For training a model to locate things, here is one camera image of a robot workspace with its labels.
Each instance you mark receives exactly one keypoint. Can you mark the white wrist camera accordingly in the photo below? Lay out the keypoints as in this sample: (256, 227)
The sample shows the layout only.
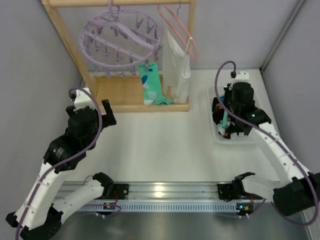
(82, 100)
(242, 76)

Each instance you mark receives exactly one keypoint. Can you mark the white slotted cable duct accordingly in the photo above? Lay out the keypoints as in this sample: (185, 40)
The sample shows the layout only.
(186, 206)

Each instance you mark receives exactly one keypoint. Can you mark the mint green patterned sock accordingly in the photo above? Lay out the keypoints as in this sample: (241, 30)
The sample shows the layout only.
(224, 123)

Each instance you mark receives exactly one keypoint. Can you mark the aluminium mounting rail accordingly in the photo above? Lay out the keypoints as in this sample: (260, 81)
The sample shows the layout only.
(176, 192)

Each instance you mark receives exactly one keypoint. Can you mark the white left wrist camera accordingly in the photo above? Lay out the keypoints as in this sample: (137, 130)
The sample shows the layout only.
(82, 100)

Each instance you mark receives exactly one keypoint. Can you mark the aluminium corner profile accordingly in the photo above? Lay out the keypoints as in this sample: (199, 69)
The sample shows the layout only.
(299, 5)

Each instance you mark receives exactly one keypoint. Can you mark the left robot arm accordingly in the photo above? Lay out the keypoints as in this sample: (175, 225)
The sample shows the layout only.
(41, 215)

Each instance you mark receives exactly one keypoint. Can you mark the wooden drying rack frame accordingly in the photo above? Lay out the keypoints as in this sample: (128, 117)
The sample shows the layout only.
(125, 94)

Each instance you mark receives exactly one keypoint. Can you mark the black sock with white stripes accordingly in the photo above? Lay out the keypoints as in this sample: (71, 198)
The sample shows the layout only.
(217, 111)

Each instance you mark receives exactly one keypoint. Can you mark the brown argyle sock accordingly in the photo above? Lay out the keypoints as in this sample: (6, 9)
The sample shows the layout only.
(228, 134)

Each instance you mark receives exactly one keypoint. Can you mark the purple round clip hanger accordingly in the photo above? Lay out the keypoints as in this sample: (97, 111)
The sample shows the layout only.
(119, 40)

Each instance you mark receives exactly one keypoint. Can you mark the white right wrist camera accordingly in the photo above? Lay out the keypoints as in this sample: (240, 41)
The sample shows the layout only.
(242, 76)

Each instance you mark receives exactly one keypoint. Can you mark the white plastic laundry basket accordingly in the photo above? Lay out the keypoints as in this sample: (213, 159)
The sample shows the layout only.
(235, 139)

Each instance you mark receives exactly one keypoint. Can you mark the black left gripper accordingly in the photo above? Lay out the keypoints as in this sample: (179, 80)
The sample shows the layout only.
(100, 119)

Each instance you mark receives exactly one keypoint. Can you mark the white cloth on hanger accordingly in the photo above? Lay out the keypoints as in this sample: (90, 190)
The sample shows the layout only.
(175, 69)

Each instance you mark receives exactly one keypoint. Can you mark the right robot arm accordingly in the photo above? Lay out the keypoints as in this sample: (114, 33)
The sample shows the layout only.
(296, 189)

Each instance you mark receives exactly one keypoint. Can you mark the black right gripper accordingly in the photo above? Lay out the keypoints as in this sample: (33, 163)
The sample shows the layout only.
(231, 124)

